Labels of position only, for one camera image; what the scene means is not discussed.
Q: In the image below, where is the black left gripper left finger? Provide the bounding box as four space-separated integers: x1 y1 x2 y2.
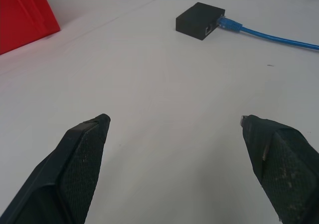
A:
0 113 111 224

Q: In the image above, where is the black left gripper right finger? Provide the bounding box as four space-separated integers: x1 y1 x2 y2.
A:
239 114 319 224

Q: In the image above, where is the black plastic box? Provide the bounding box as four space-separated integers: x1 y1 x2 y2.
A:
175 2 226 41

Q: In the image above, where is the red plastic bin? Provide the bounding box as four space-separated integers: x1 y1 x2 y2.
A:
0 0 61 56

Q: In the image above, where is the blue Ethernet cable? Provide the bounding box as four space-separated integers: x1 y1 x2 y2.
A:
216 14 319 51

